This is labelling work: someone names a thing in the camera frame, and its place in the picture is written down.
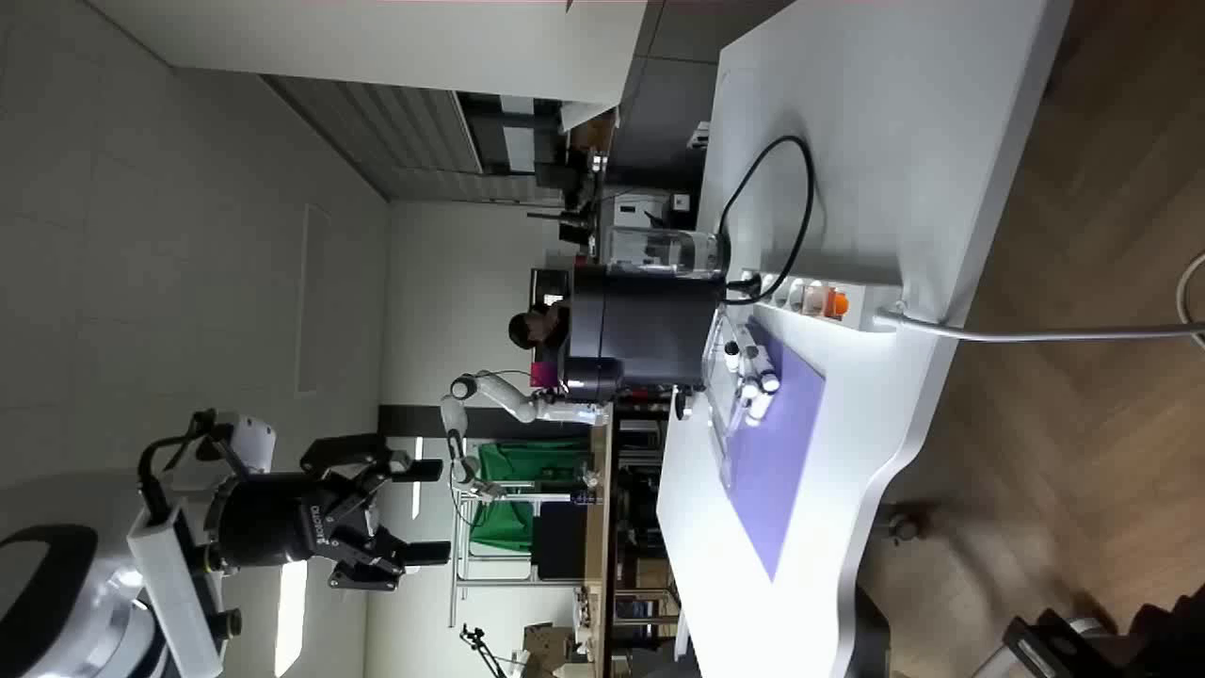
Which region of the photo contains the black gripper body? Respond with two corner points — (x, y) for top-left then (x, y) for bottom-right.
(203, 468), (381, 570)

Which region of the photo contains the clear plastic container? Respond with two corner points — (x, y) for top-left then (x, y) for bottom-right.
(701, 306), (790, 461)

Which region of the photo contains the green cloth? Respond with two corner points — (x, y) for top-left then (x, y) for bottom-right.
(469, 436), (595, 558)

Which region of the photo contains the small black box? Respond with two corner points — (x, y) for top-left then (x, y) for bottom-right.
(531, 499), (591, 579)

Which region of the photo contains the person with pink shirt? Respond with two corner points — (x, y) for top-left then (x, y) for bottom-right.
(505, 301), (572, 397)

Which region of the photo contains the wooden storage shelf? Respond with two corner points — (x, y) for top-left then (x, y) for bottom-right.
(597, 388), (689, 678)

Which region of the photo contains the black computer monitor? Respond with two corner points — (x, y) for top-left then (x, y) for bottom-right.
(559, 265), (731, 392)

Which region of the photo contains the white countertop appliance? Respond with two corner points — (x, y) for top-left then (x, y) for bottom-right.
(597, 186), (701, 277)

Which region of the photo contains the purple table mat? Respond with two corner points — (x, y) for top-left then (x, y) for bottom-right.
(714, 306), (832, 584)

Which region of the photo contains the white power strip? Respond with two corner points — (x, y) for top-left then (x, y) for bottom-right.
(756, 255), (910, 334)

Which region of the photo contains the beige fuzzy rug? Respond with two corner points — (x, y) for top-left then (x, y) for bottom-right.
(861, 501), (1070, 646)

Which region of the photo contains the black equipment on floor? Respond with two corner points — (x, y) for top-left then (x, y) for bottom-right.
(994, 599), (1205, 678)

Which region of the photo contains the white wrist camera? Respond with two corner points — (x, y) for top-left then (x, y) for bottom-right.
(227, 412), (283, 478)

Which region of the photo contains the black power cable with plug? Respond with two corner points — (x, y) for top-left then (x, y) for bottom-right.
(711, 134), (820, 308)

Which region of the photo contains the white cable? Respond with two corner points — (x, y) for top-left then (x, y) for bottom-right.
(871, 250), (1205, 352)

